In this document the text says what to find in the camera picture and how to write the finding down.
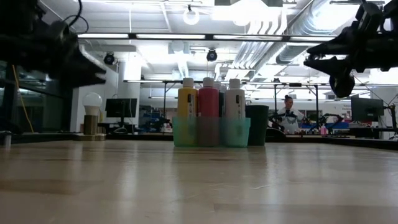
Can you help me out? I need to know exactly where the large white paint bottle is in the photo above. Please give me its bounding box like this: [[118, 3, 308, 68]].
[[224, 78, 246, 138]]

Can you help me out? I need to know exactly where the large yellow paint bottle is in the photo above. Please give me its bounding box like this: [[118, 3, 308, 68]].
[[177, 77, 199, 146]]

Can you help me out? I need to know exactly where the small white post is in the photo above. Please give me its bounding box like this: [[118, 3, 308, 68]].
[[0, 130, 13, 147]]

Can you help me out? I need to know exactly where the large red paint bottle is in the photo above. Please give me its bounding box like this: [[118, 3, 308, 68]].
[[197, 77, 220, 146]]

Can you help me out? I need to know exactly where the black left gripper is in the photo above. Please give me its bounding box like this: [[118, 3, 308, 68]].
[[30, 20, 108, 89]]

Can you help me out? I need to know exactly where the person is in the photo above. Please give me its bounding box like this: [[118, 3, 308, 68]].
[[275, 95, 308, 135]]

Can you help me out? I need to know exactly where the dark green plastic cup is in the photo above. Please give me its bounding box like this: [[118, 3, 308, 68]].
[[245, 105, 270, 147]]

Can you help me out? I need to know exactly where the yellow hanging cable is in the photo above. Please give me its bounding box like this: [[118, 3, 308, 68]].
[[11, 64, 35, 134]]

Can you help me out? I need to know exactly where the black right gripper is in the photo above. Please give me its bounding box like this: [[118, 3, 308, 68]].
[[303, 0, 398, 99]]

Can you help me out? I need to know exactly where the white ring ceiling light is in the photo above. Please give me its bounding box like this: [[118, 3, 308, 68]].
[[182, 6, 201, 26]]

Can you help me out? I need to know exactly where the teal translucent plastic bin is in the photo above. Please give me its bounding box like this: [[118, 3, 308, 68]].
[[172, 116, 251, 148]]

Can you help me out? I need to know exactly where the black monitor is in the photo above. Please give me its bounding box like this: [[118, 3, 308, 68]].
[[350, 96, 385, 123], [104, 98, 138, 126]]

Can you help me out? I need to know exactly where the black aluminium rig frame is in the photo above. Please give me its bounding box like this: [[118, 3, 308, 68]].
[[12, 32, 398, 151]]

